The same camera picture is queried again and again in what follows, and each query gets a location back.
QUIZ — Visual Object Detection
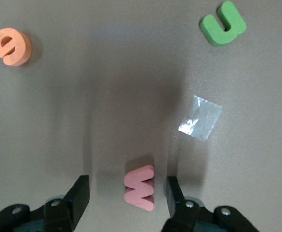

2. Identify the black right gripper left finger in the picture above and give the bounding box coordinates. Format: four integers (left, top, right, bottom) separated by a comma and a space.
0, 175, 90, 232

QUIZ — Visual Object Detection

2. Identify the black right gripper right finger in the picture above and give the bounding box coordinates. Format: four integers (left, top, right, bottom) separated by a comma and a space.
161, 176, 260, 232

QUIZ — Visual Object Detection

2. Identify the pink foam letter w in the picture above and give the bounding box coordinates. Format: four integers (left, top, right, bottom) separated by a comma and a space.
123, 165, 155, 212

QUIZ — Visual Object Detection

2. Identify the orange foam letter e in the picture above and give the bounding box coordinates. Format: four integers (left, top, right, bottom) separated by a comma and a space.
0, 27, 33, 67

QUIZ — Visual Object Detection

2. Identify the green foam letter u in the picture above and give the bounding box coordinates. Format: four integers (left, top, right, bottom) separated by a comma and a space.
199, 0, 247, 48

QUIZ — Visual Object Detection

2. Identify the clear tape patch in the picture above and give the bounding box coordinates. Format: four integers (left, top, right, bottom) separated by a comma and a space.
178, 95, 223, 142

